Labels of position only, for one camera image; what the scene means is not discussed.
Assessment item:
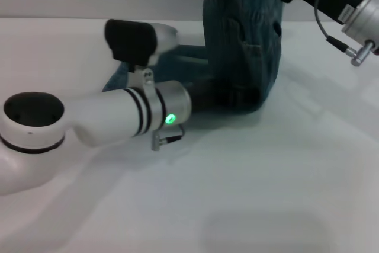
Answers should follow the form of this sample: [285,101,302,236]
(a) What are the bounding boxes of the right arm cable with plug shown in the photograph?
[314,0,375,68]

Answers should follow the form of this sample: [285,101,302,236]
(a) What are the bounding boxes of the arm cable with plug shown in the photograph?
[151,123,186,152]
[314,0,375,68]

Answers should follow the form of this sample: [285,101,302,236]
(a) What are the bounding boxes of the blue denim shorts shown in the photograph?
[102,0,284,116]

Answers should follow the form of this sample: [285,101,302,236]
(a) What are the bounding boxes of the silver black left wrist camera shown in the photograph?
[104,18,180,73]

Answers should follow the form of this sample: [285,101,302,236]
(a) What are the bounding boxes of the left arm cable with plug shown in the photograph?
[151,123,186,152]

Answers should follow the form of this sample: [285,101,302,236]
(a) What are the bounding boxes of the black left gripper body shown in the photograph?
[187,81,262,111]

